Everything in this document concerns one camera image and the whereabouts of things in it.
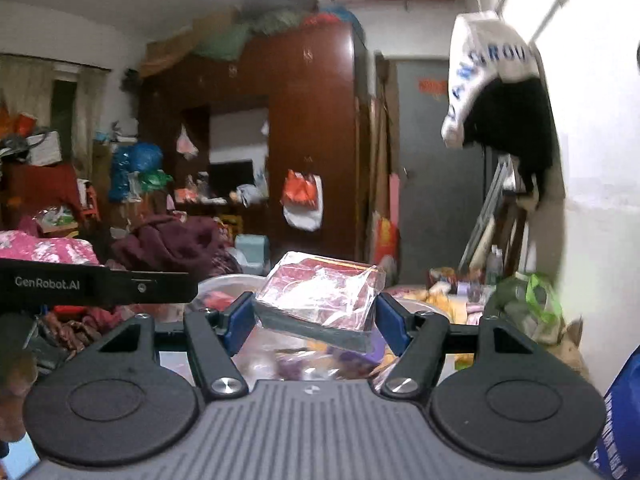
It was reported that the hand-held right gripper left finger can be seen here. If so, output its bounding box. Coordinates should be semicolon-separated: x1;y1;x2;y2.
97;291;257;402

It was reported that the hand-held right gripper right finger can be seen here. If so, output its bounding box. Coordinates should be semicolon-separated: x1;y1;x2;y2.
375;292;532;399

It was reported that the white plastic basket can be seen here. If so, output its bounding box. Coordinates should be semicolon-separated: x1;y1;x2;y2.
190;274;481;381

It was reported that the red box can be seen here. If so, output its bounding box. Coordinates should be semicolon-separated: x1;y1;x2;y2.
254;251;387;353

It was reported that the pink floral blanket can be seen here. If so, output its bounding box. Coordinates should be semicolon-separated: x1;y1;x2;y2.
0;230;101;267

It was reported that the light blue plastic stool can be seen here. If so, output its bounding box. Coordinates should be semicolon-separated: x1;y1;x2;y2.
234;234;272;277

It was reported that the red yellow bag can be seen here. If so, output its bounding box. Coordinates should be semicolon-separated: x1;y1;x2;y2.
372;212;402;281

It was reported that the dark red clothes pile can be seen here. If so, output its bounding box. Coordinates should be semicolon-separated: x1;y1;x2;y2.
111;214;241;277

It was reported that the blue plastic sack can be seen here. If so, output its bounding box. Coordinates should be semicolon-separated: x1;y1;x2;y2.
109;142;165;203

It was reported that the orange white plastic bag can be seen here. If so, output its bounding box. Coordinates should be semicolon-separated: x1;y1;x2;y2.
280;169;325;233

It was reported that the black television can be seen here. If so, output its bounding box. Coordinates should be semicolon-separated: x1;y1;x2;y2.
209;159;255;199

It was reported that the green white plastic bag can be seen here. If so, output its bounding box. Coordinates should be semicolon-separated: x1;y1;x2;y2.
487;272;566;346

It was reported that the folded metal ladder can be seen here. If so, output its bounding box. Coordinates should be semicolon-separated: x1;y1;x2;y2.
459;154;521;273

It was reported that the grey door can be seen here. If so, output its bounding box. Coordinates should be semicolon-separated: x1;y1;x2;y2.
392;59;501;286

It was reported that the small pink white plastic bag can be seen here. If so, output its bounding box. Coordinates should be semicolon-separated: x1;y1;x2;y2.
175;124;200;161

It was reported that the beige curtain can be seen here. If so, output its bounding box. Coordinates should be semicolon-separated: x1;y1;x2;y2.
0;52;108;181

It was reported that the brown wooden wardrobe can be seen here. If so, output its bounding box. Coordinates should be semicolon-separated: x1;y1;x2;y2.
137;22;373;263

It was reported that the black hanging garment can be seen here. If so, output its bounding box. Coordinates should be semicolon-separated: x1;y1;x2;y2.
462;77;557;211

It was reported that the blue plastic bag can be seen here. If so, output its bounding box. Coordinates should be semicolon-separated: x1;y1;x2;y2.
587;355;640;480

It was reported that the white printed hoodie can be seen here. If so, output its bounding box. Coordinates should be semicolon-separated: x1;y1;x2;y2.
441;10;542;149

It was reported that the green cloth bundle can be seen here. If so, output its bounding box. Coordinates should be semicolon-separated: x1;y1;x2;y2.
192;20;253;62

